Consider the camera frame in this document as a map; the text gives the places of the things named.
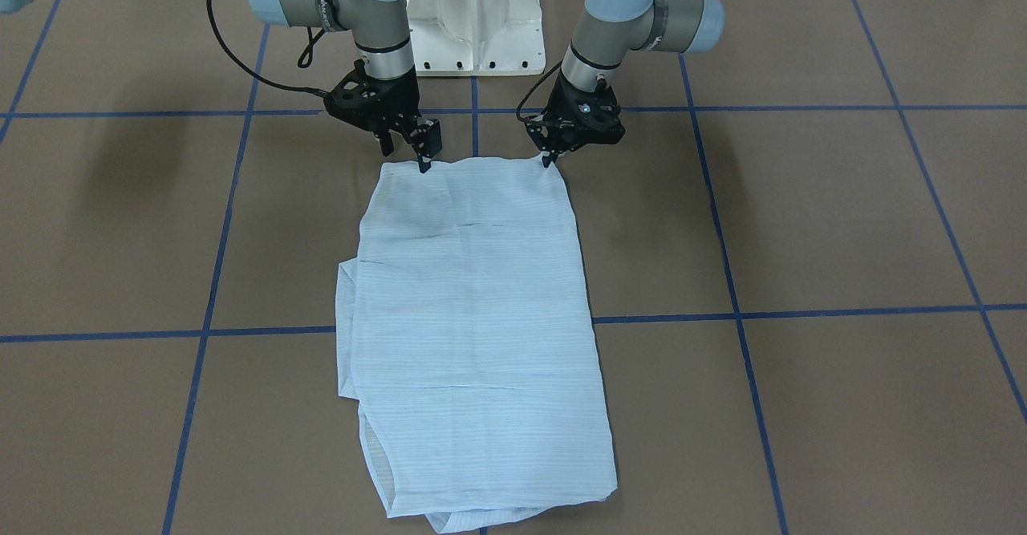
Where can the light blue button-up shirt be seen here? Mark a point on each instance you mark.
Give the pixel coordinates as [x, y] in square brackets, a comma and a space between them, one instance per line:
[464, 335]

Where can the white pedestal column base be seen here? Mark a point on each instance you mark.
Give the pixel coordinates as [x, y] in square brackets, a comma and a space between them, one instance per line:
[477, 38]

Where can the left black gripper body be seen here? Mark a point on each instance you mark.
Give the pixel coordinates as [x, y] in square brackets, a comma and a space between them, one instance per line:
[550, 133]

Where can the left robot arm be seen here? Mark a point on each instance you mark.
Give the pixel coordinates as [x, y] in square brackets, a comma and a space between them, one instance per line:
[609, 29]

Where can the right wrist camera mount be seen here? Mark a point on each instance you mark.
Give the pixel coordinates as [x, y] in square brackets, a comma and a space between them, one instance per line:
[364, 102]

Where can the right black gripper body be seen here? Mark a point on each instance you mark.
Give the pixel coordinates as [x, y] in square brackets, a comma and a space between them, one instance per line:
[399, 102]

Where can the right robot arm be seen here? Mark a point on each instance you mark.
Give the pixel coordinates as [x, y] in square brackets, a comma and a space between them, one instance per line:
[379, 29]

